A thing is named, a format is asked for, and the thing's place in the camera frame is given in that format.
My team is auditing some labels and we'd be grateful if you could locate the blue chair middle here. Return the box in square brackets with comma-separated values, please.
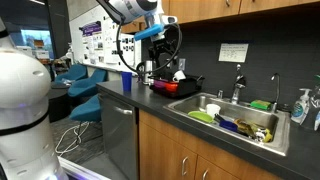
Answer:
[68, 69, 108, 97]

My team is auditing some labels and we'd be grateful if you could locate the white mug in rack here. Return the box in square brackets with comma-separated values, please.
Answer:
[172, 70, 186, 82]

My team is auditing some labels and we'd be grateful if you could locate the black gripper blue mount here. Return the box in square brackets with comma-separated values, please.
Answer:
[134, 14, 178, 78]

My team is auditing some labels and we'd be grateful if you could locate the wooden upper cabinet right door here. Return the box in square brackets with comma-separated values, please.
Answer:
[239, 0, 320, 14]

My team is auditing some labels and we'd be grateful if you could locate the white floor cable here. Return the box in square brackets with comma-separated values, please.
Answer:
[54, 121, 91, 158]

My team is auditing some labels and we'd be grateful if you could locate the white soap pump bottle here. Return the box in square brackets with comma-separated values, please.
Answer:
[291, 88, 310, 124]

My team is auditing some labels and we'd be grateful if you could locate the blue chair far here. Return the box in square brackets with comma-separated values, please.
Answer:
[55, 64, 88, 83]

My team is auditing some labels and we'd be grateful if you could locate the blue plastic cup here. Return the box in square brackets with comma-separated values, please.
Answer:
[121, 72, 132, 91]

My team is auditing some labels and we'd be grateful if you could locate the green sponge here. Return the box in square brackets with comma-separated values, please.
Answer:
[250, 100, 271, 110]

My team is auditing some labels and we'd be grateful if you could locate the black dish rack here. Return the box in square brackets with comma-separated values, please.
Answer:
[149, 75, 204, 98]

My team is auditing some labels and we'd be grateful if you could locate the wooden lower cabinet left door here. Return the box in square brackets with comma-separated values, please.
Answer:
[139, 123, 197, 180]

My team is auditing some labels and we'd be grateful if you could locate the chrome main faucet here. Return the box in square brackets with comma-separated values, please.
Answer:
[231, 64, 246, 104]

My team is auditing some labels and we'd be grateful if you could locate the silver electric kettle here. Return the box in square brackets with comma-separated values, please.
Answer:
[137, 60, 153, 85]

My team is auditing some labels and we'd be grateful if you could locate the clear spray bottle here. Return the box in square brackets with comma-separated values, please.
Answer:
[300, 74, 320, 132]

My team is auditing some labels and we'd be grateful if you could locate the blue chair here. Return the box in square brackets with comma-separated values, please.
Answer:
[68, 69, 108, 97]
[55, 64, 88, 83]
[69, 95, 101, 122]

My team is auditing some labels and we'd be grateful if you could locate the stainless steel dishwasher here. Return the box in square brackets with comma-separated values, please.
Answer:
[98, 93, 139, 180]

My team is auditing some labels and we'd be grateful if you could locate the white bulletin board with posters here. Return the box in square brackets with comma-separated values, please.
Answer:
[69, 5, 141, 72]

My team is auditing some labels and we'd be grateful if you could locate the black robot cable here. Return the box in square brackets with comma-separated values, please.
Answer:
[115, 13, 184, 76]

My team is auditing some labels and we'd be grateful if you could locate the wooden cabinet door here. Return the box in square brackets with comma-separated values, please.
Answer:
[139, 123, 197, 180]
[195, 156, 239, 180]
[169, 0, 242, 23]
[239, 0, 320, 14]

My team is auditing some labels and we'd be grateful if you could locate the thin chrome side faucet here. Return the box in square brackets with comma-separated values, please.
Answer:
[271, 73, 280, 113]

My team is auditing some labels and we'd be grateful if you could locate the wooden lower cabinet right door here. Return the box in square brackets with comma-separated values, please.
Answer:
[195, 156, 239, 180]

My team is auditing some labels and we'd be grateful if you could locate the white cup in sink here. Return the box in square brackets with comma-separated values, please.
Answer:
[205, 104, 221, 117]

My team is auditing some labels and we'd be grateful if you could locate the white paper wall sign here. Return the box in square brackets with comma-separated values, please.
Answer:
[219, 43, 249, 63]

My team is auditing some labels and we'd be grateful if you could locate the wall power outlet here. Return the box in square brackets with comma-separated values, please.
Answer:
[178, 58, 186, 70]

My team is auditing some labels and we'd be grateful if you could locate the wooden top cupboard door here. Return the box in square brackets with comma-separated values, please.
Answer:
[121, 16, 146, 33]

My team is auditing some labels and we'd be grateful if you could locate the stainless steel sink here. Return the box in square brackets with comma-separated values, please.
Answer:
[165, 93, 290, 156]

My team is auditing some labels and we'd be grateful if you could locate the wooden upper cabinet middle door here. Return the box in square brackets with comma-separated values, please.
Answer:
[169, 0, 242, 23]

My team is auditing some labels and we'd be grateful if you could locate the round dark side table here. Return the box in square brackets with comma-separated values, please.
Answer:
[48, 82, 71, 122]

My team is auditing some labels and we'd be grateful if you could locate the green plate in sink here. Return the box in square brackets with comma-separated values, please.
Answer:
[188, 111, 213, 123]

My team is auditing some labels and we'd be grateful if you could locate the blue bowl in sink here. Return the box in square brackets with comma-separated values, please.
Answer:
[219, 120, 238, 132]

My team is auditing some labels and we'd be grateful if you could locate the blue chair near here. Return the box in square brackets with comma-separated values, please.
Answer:
[69, 95, 101, 122]

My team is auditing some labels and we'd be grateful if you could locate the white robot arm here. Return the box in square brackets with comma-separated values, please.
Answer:
[0, 0, 178, 180]

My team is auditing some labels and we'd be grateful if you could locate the dirty dishes pile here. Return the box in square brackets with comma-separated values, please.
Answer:
[234, 119, 273, 143]

